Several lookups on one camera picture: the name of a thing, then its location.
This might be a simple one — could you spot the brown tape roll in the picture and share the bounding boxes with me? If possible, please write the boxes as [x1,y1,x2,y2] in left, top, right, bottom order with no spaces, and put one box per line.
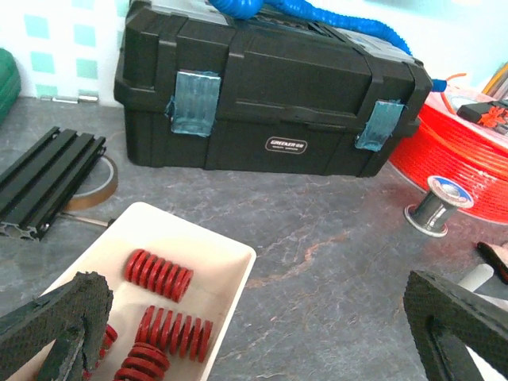
[63,156,118,211]

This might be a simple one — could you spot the red large spring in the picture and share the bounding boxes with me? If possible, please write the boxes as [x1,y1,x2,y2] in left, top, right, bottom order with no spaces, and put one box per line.
[123,248,194,302]

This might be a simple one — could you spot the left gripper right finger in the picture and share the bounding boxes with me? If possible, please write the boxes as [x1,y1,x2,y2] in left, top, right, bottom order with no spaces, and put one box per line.
[403,271,507,380]

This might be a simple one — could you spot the red filament spool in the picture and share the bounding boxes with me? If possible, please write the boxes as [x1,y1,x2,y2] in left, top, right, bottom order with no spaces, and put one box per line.
[390,81,507,225]

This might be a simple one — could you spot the black aluminium extrusion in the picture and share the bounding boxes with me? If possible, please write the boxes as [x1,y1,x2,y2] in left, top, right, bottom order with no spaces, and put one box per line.
[1,126,106,241]

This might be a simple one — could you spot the black toolbox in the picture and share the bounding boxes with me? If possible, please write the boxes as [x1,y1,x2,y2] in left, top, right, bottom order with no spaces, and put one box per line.
[114,1,433,177]

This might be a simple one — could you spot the green plastic case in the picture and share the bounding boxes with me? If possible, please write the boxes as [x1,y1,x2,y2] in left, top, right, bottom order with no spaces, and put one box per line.
[0,48,21,123]

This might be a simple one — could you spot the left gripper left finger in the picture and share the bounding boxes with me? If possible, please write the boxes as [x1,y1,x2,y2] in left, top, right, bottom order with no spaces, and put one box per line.
[1,272,114,380]

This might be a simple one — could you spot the solder wire spool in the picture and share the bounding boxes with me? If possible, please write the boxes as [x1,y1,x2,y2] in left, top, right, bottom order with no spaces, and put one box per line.
[403,175,475,238]

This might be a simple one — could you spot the white spring tray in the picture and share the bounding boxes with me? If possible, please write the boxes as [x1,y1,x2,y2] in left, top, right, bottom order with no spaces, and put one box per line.
[7,201,257,381]

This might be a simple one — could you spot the blue corrugated hose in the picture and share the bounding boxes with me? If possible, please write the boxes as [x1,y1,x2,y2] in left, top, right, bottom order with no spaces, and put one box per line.
[208,0,449,93]

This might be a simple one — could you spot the black power strip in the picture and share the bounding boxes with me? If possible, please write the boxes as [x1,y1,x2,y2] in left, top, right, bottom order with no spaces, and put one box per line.
[456,99,507,135]

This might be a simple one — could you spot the white peg board fixture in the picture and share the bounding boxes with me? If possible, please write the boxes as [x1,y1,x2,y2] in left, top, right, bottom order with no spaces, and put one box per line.
[458,264,508,311]

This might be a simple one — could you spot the white work glove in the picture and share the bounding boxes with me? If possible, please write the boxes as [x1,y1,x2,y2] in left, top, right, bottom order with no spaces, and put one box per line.
[476,241,507,284]

